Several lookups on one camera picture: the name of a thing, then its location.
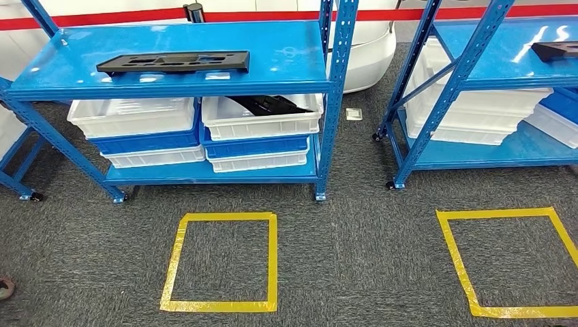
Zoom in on black plastic panel part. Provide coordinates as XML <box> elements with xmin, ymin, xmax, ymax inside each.
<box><xmin>95</xmin><ymin>50</ymin><xmax>251</xmax><ymax>77</ymax></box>

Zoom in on black curved trim part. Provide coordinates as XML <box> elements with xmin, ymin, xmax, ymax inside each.
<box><xmin>227</xmin><ymin>95</ymin><xmax>314</xmax><ymax>117</ymax></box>

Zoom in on blue metal shelf rack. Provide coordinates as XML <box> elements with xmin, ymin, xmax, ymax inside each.
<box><xmin>0</xmin><ymin>76</ymin><xmax>50</xmax><ymax>202</ymax></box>
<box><xmin>372</xmin><ymin>0</ymin><xmax>578</xmax><ymax>191</ymax></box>
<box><xmin>0</xmin><ymin>0</ymin><xmax>360</xmax><ymax>204</ymax></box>

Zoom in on blue plastic crate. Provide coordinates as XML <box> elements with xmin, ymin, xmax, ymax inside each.
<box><xmin>88</xmin><ymin>101</ymin><xmax>202</xmax><ymax>156</ymax></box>
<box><xmin>538</xmin><ymin>87</ymin><xmax>578</xmax><ymax>126</ymax></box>
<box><xmin>199</xmin><ymin>121</ymin><xmax>311</xmax><ymax>159</ymax></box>

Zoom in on yellow floor tape square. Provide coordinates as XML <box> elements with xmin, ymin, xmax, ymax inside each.
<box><xmin>159</xmin><ymin>212</ymin><xmax>279</xmax><ymax>313</ymax></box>
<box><xmin>436</xmin><ymin>206</ymin><xmax>578</xmax><ymax>320</ymax></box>

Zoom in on large white plastic crate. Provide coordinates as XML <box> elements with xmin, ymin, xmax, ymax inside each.
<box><xmin>0</xmin><ymin>104</ymin><xmax>29</xmax><ymax>159</ymax></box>
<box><xmin>404</xmin><ymin>37</ymin><xmax>555</xmax><ymax>119</ymax></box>
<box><xmin>403</xmin><ymin>99</ymin><xmax>527</xmax><ymax>134</ymax></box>
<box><xmin>405</xmin><ymin>121</ymin><xmax>517</xmax><ymax>146</ymax></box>

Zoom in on red barrier belt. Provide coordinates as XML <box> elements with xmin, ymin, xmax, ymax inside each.
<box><xmin>0</xmin><ymin>3</ymin><xmax>578</xmax><ymax>32</ymax></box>

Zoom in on person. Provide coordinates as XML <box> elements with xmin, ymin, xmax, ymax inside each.
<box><xmin>0</xmin><ymin>276</ymin><xmax>16</xmax><ymax>302</ymax></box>

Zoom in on black stanchion post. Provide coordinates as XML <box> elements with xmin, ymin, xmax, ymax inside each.
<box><xmin>183</xmin><ymin>2</ymin><xmax>207</xmax><ymax>24</ymax></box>

